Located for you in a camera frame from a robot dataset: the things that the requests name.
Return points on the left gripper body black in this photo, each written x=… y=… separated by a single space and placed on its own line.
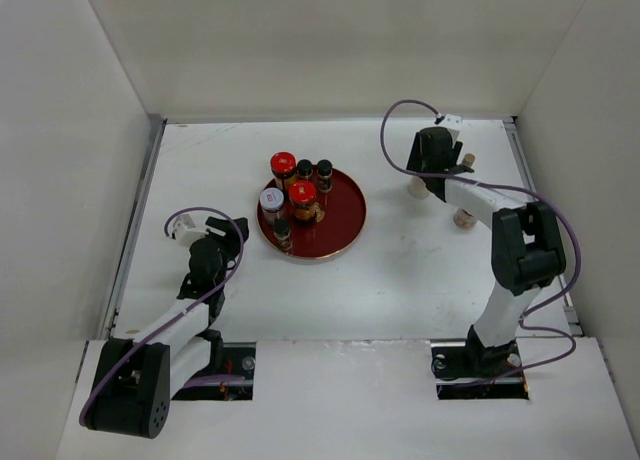
x=231 y=241

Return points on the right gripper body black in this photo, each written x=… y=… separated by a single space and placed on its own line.
x=416 y=162

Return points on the black-cap white bottle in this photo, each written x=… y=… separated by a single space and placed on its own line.
x=417 y=188

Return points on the red-lid amber sauce bottle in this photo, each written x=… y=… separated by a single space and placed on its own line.
x=303 y=198

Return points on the large red-lid sauce jar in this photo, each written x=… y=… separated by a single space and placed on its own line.
x=284 y=169

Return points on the small black-cap spice bottle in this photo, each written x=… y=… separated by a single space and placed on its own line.
x=304 y=169

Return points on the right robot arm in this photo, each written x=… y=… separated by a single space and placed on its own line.
x=526 y=255

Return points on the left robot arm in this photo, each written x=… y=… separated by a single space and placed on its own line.
x=137 y=376

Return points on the gold-cap yellow oil bottle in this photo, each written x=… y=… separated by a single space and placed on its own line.
x=468 y=160

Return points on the white-lid pink jar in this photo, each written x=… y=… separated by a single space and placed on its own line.
x=463 y=219

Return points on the red round lacquer tray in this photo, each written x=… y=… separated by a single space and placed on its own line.
x=340 y=219

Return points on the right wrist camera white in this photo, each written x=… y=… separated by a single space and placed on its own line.
x=452 y=123

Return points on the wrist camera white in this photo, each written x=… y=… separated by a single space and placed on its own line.
x=184 y=231
x=452 y=123

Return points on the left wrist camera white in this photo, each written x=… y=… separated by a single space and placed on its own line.
x=184 y=231

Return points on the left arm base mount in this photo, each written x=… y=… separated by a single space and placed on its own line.
x=209 y=369

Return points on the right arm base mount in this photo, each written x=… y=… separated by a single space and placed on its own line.
x=468 y=371

